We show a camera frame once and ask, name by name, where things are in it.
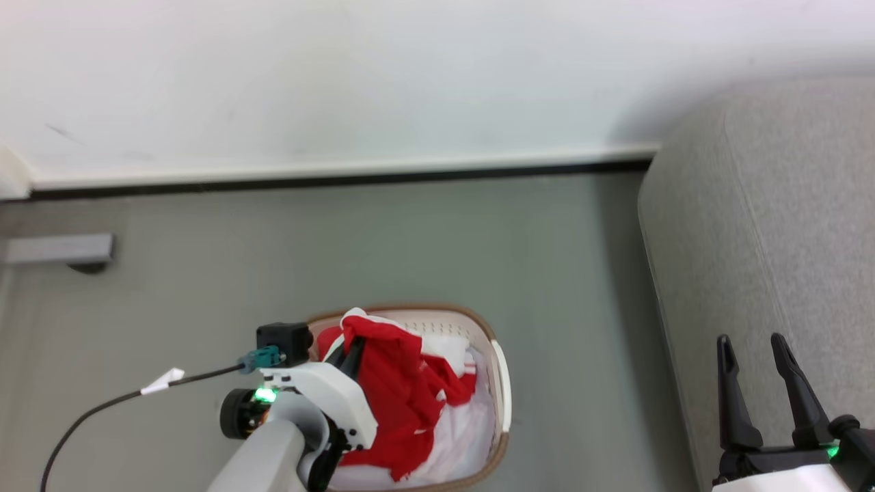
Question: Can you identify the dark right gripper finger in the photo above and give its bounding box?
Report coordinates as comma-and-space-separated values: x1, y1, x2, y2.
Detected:
716, 334, 764, 452
770, 332, 836, 450

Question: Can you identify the red garment white trim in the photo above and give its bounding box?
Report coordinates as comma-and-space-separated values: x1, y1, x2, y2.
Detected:
317, 307, 477, 482

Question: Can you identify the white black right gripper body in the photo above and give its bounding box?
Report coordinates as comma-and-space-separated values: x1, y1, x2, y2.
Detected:
711, 414, 875, 492

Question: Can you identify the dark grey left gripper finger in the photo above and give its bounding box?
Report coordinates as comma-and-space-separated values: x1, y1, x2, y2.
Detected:
340, 337, 367, 381

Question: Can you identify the grey fabric sofa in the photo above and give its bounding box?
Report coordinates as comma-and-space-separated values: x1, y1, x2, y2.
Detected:
637, 77, 875, 491

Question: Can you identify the grey flat bar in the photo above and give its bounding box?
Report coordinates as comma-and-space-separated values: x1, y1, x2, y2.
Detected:
4, 233, 115, 267

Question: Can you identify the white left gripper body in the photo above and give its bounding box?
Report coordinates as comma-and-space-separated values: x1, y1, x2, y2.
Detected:
260, 361, 379, 452

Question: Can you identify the black cable with white tag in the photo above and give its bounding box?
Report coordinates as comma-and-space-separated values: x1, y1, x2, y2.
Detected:
40, 365, 247, 492

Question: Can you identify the white laundry basket brown rim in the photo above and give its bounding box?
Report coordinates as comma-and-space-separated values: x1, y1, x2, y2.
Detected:
306, 304, 512, 492

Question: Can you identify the white baseboard strip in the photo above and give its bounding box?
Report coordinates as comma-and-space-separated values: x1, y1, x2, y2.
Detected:
0, 141, 661, 201

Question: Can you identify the teal cable connector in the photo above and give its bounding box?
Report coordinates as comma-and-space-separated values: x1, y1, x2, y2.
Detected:
237, 346, 286, 374

